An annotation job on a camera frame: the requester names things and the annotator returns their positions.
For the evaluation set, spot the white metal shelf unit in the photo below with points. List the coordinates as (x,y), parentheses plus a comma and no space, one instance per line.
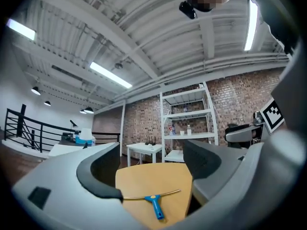
(189,126)

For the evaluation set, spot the blue box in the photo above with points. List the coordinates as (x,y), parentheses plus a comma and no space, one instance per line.
(84,141)

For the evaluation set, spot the small white table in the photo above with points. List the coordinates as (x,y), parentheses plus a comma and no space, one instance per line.
(144,150)

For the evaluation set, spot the white desk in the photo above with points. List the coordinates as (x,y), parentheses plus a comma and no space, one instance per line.
(64,149)

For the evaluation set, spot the white cup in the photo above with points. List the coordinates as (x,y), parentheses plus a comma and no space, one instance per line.
(182,132)

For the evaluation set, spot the black head camera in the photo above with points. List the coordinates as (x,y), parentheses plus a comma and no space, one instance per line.
(188,9)

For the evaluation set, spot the ceiling dome fixture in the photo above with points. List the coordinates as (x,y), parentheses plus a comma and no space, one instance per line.
(118,65)

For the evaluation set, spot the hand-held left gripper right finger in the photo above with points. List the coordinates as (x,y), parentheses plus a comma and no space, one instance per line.
(211,176)

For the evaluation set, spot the long ceiling light tube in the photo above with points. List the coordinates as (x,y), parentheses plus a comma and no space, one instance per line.
(251,25)
(21,29)
(110,74)

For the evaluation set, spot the black metal railing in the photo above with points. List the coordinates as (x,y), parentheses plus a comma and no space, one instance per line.
(21,126)

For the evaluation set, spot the white lampshade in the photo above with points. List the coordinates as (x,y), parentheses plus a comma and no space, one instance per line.
(86,133)

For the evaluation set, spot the black pendant lamp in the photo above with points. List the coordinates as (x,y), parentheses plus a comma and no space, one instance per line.
(82,111)
(36,90)
(89,110)
(47,103)

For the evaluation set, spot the black desk lamp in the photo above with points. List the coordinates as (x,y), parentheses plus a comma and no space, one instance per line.
(73,123)

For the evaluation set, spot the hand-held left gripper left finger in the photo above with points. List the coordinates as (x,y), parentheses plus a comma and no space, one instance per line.
(60,186)

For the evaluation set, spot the person's dark upper body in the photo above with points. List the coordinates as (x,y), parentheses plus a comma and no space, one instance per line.
(273,11)

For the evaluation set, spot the white plastic bottle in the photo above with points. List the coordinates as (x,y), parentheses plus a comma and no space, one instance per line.
(189,130)

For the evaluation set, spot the clear bottle with red label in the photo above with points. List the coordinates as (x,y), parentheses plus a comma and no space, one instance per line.
(172,130)

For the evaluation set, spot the black router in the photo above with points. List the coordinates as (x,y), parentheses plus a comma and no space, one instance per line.
(150,141)

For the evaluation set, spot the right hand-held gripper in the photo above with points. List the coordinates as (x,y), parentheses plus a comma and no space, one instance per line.
(272,115)

